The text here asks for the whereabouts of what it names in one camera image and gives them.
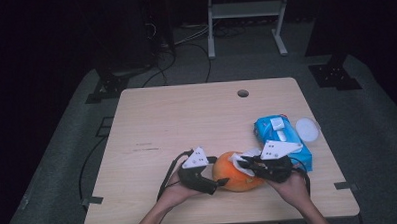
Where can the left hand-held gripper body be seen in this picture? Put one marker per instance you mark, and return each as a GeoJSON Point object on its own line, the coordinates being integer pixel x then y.
{"type": "Point", "coordinates": [195, 180]}

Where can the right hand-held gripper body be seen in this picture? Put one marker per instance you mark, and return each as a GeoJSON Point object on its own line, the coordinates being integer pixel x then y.
{"type": "Point", "coordinates": [275, 171]}

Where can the orange plush toy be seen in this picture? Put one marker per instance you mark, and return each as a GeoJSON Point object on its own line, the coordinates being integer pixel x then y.
{"type": "Point", "coordinates": [230, 181]}

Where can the blue wet wipe pack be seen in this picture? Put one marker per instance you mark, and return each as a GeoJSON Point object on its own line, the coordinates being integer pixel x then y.
{"type": "Point", "coordinates": [292, 135]}

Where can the person's left hand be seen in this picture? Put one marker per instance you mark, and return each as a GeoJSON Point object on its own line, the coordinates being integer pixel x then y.
{"type": "Point", "coordinates": [179, 196]}

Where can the person's right hand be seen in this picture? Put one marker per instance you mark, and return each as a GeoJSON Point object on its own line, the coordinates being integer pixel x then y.
{"type": "Point", "coordinates": [291, 192]}

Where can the white round lid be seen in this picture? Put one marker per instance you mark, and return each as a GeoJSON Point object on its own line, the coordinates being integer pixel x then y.
{"type": "Point", "coordinates": [307, 129]}

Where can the black tape strip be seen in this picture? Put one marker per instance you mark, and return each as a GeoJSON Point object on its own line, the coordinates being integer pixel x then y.
{"type": "Point", "coordinates": [92, 200]}
{"type": "Point", "coordinates": [345, 186]}

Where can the black stand base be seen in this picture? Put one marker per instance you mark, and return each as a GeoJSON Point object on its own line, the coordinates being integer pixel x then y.
{"type": "Point", "coordinates": [333, 75]}
{"type": "Point", "coordinates": [114, 85]}

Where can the white metal stand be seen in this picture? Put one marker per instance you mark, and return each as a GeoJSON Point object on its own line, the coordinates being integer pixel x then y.
{"type": "Point", "coordinates": [246, 9]}

